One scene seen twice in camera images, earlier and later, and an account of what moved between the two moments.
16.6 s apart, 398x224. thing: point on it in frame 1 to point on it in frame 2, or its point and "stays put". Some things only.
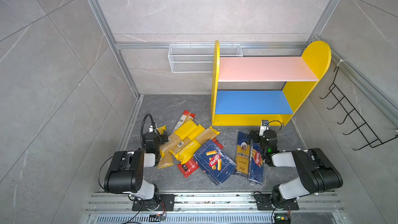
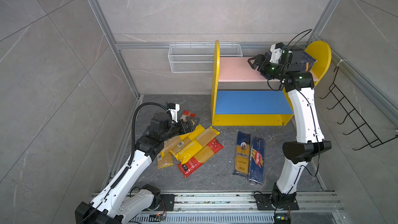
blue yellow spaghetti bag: x=242 y=154 stays put
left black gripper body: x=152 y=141 to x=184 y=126
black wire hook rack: x=372 y=139 stays put
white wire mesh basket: x=189 y=58 stays put
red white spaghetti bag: x=185 y=117 stays put
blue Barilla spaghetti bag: x=256 y=163 stays put
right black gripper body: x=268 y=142 to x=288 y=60
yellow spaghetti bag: x=189 y=130 stays put
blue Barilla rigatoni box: x=215 y=162 to x=308 y=61
